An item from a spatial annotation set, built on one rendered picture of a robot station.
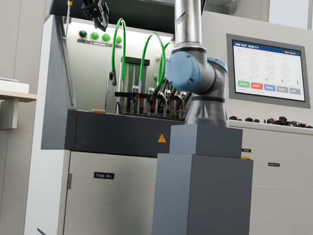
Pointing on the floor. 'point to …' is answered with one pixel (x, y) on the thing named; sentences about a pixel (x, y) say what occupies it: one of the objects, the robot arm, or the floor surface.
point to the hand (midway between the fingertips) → (104, 28)
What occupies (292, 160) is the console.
